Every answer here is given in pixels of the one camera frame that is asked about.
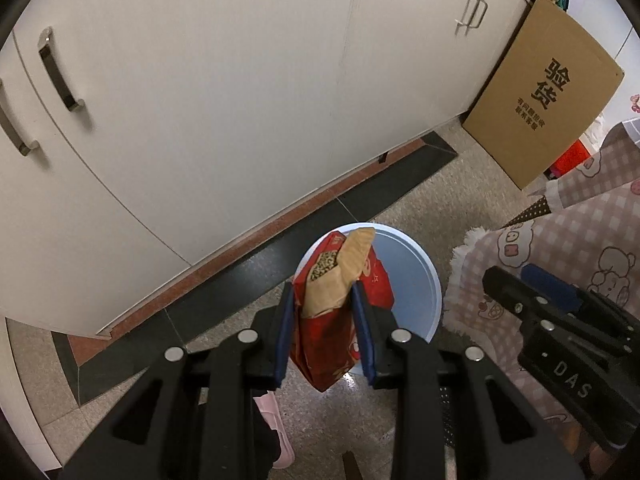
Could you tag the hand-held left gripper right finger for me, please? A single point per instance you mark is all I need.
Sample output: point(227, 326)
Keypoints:
point(364, 335)

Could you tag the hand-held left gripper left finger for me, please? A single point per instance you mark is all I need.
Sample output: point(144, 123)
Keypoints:
point(282, 335)

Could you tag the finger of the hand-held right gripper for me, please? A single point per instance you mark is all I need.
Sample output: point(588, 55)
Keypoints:
point(550, 282)
point(510, 290)

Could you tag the red snack packet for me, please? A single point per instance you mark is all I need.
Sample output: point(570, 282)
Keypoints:
point(325, 355)

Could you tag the tan paper packet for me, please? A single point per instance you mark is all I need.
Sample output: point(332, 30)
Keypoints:
point(327, 290)

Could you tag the blue plastic bin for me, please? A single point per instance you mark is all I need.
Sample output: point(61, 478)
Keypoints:
point(407, 285)

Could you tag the pink cartoon printed tablecloth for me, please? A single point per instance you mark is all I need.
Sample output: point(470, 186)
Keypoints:
point(575, 220)

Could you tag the pink slipper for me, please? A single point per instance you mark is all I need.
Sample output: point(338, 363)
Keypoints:
point(277, 435)

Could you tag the brown cardboard box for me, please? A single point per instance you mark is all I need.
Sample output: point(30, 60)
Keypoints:
point(540, 110)

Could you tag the white low cabinet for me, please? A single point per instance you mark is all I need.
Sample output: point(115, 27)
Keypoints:
point(200, 110)

